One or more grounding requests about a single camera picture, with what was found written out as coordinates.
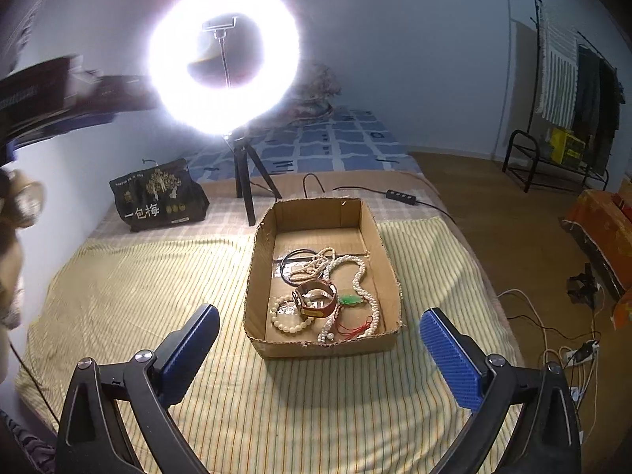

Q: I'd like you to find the cardboard box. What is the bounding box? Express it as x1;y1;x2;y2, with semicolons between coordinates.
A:
243;198;403;359

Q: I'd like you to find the black metal clothes rack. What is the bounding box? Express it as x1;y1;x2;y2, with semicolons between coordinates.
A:
501;0;626;193

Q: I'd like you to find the white power strip with cables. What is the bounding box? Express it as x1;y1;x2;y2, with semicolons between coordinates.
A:
496;289;604;474

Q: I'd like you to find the blue patterned bedsheet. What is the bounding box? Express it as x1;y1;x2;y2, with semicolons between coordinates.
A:
184;105;427;184

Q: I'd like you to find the yellow striped bed cloth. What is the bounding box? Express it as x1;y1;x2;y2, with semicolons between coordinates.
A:
15;217;521;473

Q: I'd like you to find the bright ring light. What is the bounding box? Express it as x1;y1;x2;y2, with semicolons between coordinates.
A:
147;0;300;136

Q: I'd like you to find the hand in grey glove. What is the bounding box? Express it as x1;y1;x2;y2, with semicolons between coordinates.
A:
1;168;45;329

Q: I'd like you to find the black cable with controller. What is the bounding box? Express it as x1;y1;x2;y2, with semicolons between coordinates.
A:
301;171;459;226

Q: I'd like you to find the green jade pendant red cord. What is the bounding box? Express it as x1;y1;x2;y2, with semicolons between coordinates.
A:
332;293;376;342

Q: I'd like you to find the brown strap wristwatch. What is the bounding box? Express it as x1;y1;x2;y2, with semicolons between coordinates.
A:
292;279;339;319

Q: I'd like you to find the black bag with gold print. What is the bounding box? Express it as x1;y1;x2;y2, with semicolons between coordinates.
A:
109;158;209;232

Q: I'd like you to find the twisted white pearl necklace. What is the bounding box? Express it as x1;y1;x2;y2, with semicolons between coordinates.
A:
315;254;383;347

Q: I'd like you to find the dark bangle ring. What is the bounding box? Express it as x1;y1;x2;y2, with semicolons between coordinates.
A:
278;248;317;287

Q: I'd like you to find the cream bead bracelet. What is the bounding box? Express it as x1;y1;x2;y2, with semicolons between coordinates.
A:
267;294;317;335

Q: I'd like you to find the orange covered furniture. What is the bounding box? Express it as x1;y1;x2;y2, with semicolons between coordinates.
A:
562;179;632;331

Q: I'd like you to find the black ring light tripod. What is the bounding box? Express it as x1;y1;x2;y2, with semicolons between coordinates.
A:
226;133;283;226

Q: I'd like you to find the long thin pearl necklace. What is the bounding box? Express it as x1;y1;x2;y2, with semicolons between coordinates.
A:
286;246;338;285

